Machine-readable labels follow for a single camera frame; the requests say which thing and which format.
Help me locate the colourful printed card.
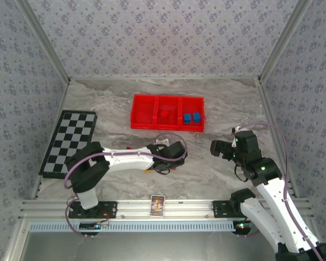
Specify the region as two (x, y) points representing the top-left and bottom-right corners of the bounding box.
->
(149, 195), (165, 218)

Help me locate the red plastic bin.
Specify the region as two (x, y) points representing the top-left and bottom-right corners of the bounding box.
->
(154, 95), (181, 131)
(130, 94), (157, 130)
(179, 96), (208, 132)

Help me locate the black grey checkerboard mat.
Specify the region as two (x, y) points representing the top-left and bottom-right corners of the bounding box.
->
(39, 109), (97, 180)

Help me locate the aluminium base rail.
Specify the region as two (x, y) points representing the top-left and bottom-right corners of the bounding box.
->
(18, 198), (315, 220)

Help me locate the aluminium table side rail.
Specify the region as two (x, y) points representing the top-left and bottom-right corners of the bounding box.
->
(31, 78), (72, 200)
(255, 78), (300, 198)

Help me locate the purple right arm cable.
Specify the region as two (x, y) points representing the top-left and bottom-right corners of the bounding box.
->
(237, 121), (325, 261)

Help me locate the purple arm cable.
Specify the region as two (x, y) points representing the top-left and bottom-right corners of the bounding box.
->
(64, 133), (188, 238)
(237, 121), (325, 261)

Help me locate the pale slotted cable duct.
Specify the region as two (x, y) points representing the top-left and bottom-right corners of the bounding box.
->
(29, 220), (235, 232)

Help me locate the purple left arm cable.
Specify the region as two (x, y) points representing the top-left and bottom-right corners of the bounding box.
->
(64, 133), (188, 238)

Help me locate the aluminium frame post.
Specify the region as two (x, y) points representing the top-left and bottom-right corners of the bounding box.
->
(257, 0), (313, 83)
(17, 0), (72, 83)

